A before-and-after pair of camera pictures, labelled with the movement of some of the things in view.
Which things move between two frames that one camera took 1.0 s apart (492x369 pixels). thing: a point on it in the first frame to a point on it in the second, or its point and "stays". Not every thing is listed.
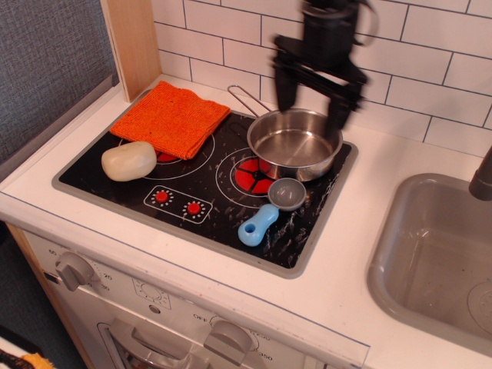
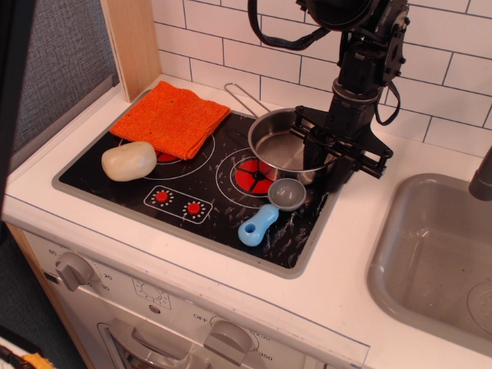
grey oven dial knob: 229,341 stays
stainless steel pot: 294,144 stays
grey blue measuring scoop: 284,194 stays
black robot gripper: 324,59 to 345,130
